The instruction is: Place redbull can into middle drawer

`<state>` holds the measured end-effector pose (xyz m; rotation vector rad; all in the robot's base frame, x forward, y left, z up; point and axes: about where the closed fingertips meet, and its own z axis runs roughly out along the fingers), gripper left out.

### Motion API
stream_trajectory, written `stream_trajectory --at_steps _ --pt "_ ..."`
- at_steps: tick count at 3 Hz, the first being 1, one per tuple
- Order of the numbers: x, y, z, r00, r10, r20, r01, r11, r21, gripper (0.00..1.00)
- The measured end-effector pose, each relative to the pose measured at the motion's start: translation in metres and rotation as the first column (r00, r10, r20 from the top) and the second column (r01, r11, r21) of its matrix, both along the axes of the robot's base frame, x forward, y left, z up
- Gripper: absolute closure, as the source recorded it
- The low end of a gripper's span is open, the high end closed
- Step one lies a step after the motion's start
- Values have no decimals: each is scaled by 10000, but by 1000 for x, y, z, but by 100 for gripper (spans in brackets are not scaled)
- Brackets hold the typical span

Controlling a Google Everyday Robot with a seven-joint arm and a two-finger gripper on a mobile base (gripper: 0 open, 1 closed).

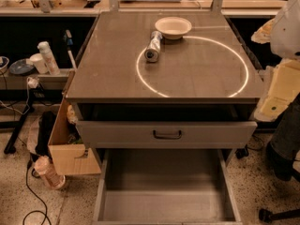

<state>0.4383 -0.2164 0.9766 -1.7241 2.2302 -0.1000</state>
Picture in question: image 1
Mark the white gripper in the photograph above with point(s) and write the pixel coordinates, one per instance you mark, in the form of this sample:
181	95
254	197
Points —
286	37

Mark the silver redbull can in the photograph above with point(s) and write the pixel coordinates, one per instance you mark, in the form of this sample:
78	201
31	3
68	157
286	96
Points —
152	50

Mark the grey drawer cabinet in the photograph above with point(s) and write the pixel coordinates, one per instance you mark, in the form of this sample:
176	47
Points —
205	76

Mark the grey upper drawer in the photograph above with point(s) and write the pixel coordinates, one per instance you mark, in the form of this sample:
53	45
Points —
139	134

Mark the grey open middle drawer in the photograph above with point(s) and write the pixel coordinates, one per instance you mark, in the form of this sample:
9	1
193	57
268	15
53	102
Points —
164	187

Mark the person leg in jeans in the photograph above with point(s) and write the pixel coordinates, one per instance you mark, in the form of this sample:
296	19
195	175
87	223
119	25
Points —
285	143

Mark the white paper bowl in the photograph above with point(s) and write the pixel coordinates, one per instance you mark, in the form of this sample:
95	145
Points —
173	27

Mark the black chair base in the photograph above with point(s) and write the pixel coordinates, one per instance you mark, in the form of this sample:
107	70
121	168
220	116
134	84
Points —
268	216

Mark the white spray bottle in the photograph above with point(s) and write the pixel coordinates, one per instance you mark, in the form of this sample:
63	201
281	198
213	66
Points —
47	55

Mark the cardboard box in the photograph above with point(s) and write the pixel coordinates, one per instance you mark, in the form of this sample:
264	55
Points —
70	158

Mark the white paper cup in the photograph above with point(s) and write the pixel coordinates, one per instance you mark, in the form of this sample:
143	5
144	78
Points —
39	63

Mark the white power adapter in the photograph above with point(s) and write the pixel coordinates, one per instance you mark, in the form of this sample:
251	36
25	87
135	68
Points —
32	82

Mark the clear plastic bottle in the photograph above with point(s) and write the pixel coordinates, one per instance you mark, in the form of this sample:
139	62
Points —
45	169

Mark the dark blue plate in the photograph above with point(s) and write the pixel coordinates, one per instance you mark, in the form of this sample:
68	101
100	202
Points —
22	67

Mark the small bowl at edge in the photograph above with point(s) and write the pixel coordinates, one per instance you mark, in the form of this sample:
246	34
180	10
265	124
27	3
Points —
3	64

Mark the black table leg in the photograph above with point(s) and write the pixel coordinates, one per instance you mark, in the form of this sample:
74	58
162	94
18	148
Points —
16	127

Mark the black drawer handle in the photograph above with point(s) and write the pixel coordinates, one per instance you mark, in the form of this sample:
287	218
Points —
167	136

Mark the blue handled brush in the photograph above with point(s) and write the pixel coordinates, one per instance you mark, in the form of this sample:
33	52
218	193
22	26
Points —
69	42

